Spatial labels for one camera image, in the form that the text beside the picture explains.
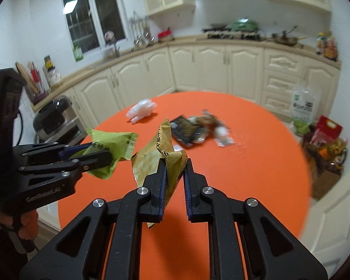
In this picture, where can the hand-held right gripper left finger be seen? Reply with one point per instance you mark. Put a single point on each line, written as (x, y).
(162, 192)

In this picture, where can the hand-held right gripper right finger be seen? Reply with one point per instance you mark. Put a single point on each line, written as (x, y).
(187, 195)

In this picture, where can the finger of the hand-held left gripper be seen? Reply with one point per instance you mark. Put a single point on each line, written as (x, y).
(96, 159)
(75, 149)

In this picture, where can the green snack packet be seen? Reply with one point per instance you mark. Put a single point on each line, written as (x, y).
(116, 145)

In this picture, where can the yellow snack packet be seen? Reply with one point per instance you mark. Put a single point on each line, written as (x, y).
(150, 157)

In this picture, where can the black snack packet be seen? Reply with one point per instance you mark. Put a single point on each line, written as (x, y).
(186, 129)

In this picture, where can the white plastic bag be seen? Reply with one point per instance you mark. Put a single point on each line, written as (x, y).
(141, 109)

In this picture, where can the silver clear wrapper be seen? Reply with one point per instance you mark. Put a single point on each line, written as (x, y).
(223, 136)

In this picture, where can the brown snack wrapper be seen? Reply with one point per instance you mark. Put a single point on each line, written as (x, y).
(207, 120)

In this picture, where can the person's left hand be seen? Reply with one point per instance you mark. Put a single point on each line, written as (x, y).
(27, 224)

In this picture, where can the black rice cooker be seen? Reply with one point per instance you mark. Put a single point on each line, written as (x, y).
(58, 116)

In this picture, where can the chopstick holder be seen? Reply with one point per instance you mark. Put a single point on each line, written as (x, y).
(33, 84)

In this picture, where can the orange round table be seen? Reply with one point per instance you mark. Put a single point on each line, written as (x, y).
(245, 175)

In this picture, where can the white printed jar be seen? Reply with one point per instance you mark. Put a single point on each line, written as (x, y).
(54, 75)

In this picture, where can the sliding window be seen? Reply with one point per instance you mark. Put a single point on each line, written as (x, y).
(90, 14)

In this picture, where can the cream lower kitchen cabinets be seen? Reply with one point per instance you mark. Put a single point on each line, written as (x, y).
(221, 67)

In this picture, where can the hanging utensil rack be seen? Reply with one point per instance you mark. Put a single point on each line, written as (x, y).
(141, 32)

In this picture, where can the cardboard box of goods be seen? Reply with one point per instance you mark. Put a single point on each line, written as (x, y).
(326, 169)

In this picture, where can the clear rice bag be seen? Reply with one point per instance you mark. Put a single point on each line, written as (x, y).
(304, 108)

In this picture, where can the white door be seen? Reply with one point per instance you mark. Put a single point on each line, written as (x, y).
(332, 224)

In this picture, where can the red box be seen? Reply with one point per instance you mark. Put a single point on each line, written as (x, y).
(328, 129)

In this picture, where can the black gas stove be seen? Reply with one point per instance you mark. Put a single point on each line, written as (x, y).
(233, 36)

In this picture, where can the grey wok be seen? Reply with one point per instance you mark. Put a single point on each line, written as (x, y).
(215, 28)

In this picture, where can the green electric pot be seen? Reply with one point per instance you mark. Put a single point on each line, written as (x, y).
(243, 24)

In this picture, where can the steel frying pan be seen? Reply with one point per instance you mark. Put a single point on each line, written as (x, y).
(285, 39)

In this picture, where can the group of condiment bottles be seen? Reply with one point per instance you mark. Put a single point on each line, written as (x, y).
(326, 48)

